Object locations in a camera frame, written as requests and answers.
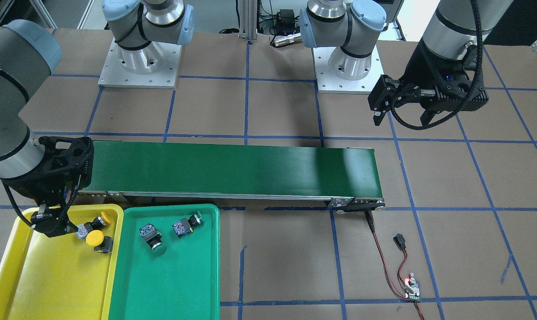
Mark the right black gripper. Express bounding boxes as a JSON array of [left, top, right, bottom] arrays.
[[1, 136, 95, 237]]

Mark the small circuit board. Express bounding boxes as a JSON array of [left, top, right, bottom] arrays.
[[403, 272, 421, 303]]

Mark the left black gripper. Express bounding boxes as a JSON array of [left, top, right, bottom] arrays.
[[368, 40, 489, 126]]

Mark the green plastic tray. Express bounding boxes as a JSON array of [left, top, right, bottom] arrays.
[[109, 203, 220, 320]]

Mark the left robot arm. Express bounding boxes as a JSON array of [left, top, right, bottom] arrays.
[[299, 0, 512, 130]]

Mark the aluminium frame post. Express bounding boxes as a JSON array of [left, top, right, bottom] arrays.
[[237, 0, 259, 43]]

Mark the red black wire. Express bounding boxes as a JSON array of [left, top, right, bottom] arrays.
[[365, 212, 425, 320]]

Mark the green conveyor belt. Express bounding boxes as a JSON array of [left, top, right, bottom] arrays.
[[82, 140, 385, 212]]

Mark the yellow plastic tray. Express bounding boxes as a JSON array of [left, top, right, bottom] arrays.
[[0, 204, 124, 320]]

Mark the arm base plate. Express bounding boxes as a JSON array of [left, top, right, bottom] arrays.
[[312, 47, 383, 94], [98, 41, 183, 89]]

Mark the green push button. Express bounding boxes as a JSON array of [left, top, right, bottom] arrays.
[[171, 211, 203, 239], [139, 223, 167, 256]]

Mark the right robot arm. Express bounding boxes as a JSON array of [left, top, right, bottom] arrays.
[[0, 0, 195, 237]]

